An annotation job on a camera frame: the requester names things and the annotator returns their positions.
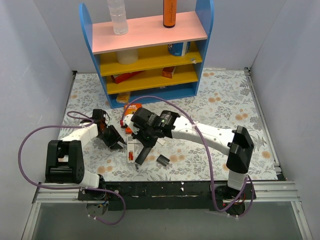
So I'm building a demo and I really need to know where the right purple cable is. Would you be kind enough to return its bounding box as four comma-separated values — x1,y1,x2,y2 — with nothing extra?
121,95,256,218

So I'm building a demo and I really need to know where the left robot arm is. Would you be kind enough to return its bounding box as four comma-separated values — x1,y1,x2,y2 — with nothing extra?
45,109,126,200

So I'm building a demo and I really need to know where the white cup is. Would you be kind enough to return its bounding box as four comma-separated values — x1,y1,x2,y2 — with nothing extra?
116,49,139,65

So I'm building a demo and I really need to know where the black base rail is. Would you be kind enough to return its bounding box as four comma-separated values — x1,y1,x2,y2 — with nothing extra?
74,174,286,213

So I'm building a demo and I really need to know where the aluminium frame rail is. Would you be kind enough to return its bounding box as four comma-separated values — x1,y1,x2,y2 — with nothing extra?
25,181,312,240

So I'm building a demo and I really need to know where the black remote control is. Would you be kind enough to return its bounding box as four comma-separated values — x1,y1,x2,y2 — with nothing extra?
135,146,152,166

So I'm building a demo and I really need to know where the clear plastic bottle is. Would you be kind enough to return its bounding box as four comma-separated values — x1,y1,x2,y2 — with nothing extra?
107,0,129,35

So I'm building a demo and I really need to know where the blue white can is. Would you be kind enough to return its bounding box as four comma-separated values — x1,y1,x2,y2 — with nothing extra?
167,41,191,57

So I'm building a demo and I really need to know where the orange razor box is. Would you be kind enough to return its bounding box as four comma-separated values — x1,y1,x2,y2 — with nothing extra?
124,103,142,135

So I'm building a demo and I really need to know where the floral table mat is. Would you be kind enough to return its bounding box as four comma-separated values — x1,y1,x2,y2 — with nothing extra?
46,71,277,189

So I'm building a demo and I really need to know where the orange box on shelf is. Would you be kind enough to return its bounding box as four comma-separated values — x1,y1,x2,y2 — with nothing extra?
161,66,177,79

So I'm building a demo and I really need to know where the blue shelf unit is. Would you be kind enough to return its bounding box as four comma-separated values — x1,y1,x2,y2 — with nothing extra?
78,0,214,108

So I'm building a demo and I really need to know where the black battery cover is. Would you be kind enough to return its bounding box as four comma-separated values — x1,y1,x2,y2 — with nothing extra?
156,154,170,167

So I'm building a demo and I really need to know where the yellow packet on shelf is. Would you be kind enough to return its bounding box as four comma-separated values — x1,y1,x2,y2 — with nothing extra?
116,92,131,104

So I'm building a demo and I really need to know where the orange cologne bottle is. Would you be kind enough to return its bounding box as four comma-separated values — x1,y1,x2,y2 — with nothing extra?
163,0,177,28

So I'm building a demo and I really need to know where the red box on shelf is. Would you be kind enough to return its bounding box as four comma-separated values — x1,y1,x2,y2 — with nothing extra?
110,70,144,84

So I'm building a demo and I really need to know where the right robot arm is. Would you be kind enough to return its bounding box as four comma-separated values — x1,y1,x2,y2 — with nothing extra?
123,107,254,199

